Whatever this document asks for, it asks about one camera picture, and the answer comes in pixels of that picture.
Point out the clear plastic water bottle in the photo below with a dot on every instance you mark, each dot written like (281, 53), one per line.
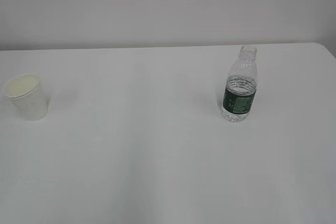
(241, 85)

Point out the white paper cup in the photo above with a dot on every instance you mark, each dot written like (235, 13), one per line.
(26, 95)

